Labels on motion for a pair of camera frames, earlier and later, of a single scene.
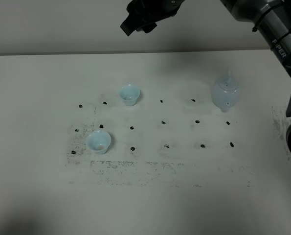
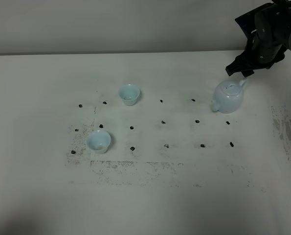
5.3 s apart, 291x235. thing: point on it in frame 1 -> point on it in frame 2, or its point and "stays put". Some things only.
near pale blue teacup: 99,141 stays put
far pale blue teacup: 129,93 stays put
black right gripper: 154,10 -> 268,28
